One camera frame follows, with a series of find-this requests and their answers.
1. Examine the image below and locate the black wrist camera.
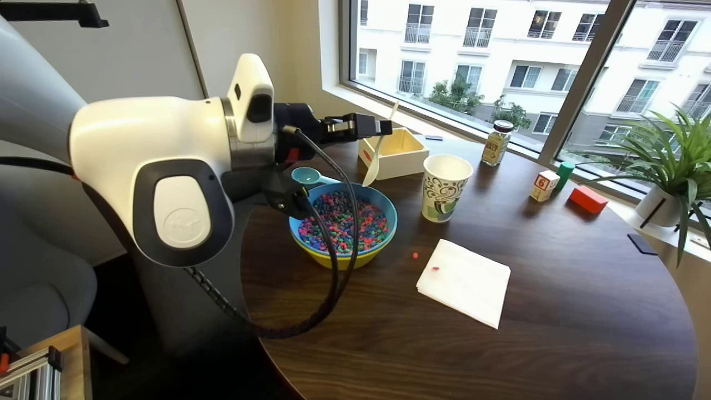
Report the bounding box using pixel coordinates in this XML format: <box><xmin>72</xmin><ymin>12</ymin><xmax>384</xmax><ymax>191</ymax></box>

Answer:
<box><xmin>265</xmin><ymin>165</ymin><xmax>316</xmax><ymax>220</ymax></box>

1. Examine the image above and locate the light gray armchair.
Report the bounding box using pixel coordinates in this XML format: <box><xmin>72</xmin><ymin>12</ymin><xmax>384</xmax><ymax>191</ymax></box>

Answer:
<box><xmin>0</xmin><ymin>197</ymin><xmax>99</xmax><ymax>351</ymax></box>

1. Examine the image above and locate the glass jar black lid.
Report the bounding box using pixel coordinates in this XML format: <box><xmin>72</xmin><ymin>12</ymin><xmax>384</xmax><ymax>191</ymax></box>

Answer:
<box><xmin>481</xmin><ymin>118</ymin><xmax>515</xmax><ymax>169</ymax></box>

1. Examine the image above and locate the red orange toy block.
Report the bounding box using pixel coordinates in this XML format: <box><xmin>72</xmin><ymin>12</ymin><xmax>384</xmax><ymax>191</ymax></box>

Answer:
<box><xmin>567</xmin><ymin>185</ymin><xmax>608</xmax><ymax>217</ymax></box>

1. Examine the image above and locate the white red toy block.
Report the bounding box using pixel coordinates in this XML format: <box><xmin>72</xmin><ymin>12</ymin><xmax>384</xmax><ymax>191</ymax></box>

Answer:
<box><xmin>528</xmin><ymin>169</ymin><xmax>562</xmax><ymax>205</ymax></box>

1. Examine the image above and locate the white apartment building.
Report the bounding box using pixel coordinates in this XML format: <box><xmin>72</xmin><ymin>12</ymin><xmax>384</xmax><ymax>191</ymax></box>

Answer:
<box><xmin>353</xmin><ymin>0</ymin><xmax>711</xmax><ymax>174</ymax></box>

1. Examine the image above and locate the wooden shelf unit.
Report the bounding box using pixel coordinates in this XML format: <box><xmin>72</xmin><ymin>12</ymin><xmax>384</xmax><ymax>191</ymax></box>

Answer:
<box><xmin>0</xmin><ymin>321</ymin><xmax>95</xmax><ymax>400</ymax></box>

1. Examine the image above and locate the white wooden box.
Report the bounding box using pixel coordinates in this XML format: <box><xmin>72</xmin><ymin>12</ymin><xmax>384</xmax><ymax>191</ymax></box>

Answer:
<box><xmin>355</xmin><ymin>127</ymin><xmax>431</xmax><ymax>181</ymax></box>

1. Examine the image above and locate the blue measuring scoop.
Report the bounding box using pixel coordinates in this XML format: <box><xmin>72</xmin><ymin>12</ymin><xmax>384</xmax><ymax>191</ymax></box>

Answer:
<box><xmin>286</xmin><ymin>165</ymin><xmax>336</xmax><ymax>189</ymax></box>

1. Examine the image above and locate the white plant pot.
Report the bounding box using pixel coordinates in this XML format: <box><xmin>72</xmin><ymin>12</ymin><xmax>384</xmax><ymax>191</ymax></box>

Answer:
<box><xmin>633</xmin><ymin>185</ymin><xmax>687</xmax><ymax>230</ymax></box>

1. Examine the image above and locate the white paper towel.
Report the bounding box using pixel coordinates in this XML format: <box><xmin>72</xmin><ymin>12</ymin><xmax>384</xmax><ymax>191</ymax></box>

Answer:
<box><xmin>415</xmin><ymin>238</ymin><xmax>513</xmax><ymax>330</ymax></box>

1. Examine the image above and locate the printed paper cup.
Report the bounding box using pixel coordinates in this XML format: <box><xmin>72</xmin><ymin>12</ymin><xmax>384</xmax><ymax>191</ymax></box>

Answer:
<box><xmin>421</xmin><ymin>152</ymin><xmax>475</xmax><ymax>226</ymax></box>

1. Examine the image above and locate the dark flat card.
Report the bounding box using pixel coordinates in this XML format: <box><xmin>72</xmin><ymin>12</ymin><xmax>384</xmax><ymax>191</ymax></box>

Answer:
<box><xmin>624</xmin><ymin>230</ymin><xmax>661</xmax><ymax>258</ymax></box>

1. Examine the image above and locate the black overhead bar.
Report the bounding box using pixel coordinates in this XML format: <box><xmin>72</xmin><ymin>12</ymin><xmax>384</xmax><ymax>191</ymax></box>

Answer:
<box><xmin>0</xmin><ymin>0</ymin><xmax>111</xmax><ymax>30</ymax></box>

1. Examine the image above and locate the green potted plant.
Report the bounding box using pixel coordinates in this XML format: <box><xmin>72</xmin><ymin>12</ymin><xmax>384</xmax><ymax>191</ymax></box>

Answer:
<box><xmin>591</xmin><ymin>108</ymin><xmax>711</xmax><ymax>265</ymax></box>

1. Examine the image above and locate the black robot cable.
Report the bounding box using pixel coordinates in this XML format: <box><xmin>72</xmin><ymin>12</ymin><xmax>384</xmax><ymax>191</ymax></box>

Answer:
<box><xmin>0</xmin><ymin>124</ymin><xmax>374</xmax><ymax>342</ymax></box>

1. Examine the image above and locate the yellow blue cereal bowl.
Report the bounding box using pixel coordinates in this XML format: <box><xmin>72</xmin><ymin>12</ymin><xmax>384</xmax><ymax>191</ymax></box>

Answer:
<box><xmin>286</xmin><ymin>180</ymin><xmax>400</xmax><ymax>271</ymax></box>

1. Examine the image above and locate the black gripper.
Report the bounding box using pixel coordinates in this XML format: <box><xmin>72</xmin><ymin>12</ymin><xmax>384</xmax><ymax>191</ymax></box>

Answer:
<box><xmin>273</xmin><ymin>100</ymin><xmax>396</xmax><ymax>165</ymax></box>

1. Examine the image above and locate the dark window frame post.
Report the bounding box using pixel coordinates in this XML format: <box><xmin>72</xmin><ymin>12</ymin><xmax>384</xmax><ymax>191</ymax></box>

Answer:
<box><xmin>538</xmin><ymin>0</ymin><xmax>641</xmax><ymax>169</ymax></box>

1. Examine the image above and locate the green toy block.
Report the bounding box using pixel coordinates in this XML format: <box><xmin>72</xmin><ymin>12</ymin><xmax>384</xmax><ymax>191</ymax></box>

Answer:
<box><xmin>553</xmin><ymin>160</ymin><xmax>577</xmax><ymax>195</ymax></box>

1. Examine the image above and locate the white plastic spoon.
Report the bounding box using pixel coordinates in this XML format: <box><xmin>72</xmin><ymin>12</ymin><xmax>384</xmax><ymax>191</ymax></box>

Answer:
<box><xmin>361</xmin><ymin>102</ymin><xmax>403</xmax><ymax>189</ymax></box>

